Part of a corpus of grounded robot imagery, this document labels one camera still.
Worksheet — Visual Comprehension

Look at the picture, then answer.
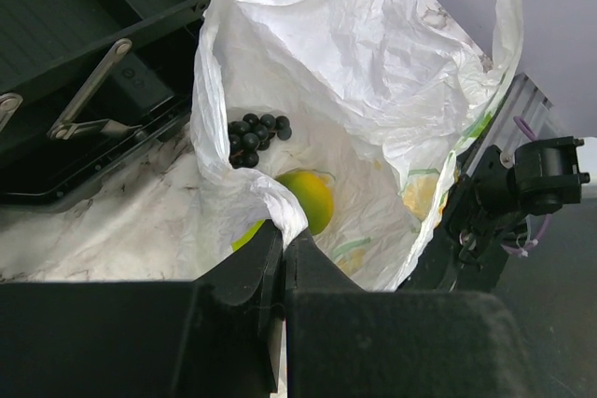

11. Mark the green fake pear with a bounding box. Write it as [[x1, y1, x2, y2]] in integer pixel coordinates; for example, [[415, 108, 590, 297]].
[[231, 220, 264, 252]]

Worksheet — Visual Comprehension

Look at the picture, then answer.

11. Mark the black fake grape bunch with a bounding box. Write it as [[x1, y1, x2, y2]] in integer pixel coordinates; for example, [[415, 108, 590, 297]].
[[228, 113, 293, 169]]

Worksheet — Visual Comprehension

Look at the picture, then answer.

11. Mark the white plastic bag lemon print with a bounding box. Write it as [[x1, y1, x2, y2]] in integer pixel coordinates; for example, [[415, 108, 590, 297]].
[[177, 0, 523, 291]]

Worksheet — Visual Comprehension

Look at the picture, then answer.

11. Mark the yellow green fake mango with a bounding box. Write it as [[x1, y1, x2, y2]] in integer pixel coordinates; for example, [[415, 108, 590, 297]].
[[275, 171, 335, 236]]

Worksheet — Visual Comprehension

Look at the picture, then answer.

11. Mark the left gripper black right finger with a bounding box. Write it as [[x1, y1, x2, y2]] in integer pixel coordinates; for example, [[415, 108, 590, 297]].
[[285, 234, 535, 397]]

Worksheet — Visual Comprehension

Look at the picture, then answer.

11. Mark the black plastic toolbox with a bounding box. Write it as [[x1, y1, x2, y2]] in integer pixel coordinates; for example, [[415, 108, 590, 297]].
[[1, 0, 211, 208]]

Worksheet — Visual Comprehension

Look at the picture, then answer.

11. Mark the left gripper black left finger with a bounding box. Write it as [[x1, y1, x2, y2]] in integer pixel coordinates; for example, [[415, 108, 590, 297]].
[[1, 222, 282, 397]]

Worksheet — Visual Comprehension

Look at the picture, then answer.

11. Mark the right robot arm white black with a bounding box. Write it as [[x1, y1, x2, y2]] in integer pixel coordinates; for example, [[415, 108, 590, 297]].
[[407, 75, 596, 288]]

